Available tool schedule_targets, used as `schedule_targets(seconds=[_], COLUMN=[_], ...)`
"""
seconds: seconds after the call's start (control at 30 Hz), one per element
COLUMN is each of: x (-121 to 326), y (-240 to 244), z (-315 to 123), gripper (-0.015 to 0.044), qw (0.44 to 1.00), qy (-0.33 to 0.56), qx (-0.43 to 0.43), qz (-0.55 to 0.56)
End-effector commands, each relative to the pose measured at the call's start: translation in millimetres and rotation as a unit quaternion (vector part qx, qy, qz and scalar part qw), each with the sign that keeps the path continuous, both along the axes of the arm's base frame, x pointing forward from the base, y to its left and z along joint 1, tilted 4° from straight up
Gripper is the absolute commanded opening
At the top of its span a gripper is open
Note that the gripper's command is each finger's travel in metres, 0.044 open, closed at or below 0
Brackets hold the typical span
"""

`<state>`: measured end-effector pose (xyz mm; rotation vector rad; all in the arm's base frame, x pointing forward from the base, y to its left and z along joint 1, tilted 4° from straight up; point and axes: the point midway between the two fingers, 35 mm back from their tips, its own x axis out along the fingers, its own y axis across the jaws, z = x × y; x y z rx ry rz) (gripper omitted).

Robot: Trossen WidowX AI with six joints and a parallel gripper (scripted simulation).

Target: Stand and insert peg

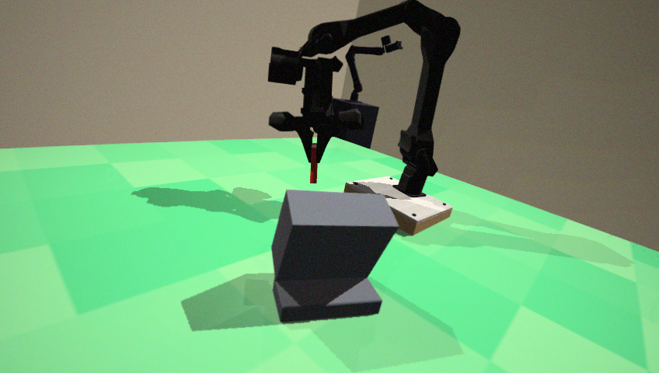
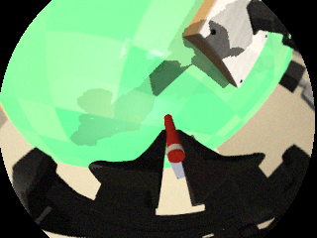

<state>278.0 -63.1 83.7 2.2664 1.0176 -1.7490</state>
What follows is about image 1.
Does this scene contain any red peg with white band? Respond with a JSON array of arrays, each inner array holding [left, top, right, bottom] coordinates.
[[310, 143, 318, 183]]

